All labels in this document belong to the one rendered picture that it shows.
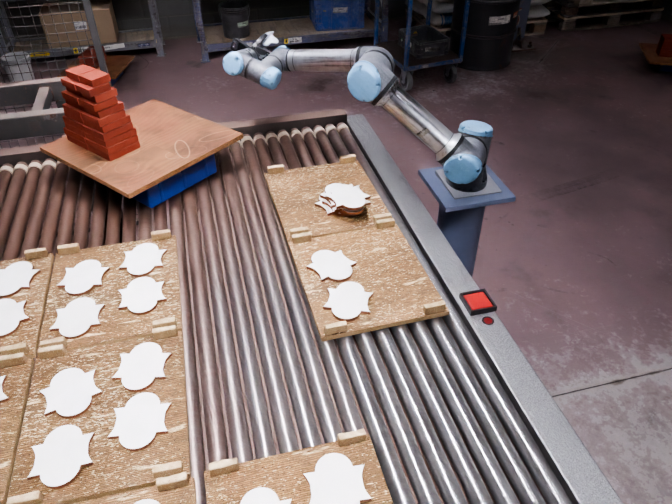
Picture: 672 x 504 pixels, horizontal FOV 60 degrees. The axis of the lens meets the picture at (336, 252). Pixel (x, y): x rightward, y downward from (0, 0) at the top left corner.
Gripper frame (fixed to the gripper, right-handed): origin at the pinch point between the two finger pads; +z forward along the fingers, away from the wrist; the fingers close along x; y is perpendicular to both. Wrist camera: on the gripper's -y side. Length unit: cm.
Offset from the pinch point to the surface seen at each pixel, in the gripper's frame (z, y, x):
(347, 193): -53, 59, -13
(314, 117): 4.6, 27.5, -17.0
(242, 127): -10.9, 5.2, -29.3
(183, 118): -28.8, -11.7, -29.6
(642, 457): -30, 204, -63
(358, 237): -65, 69, -19
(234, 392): -127, 63, -37
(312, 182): -40, 45, -22
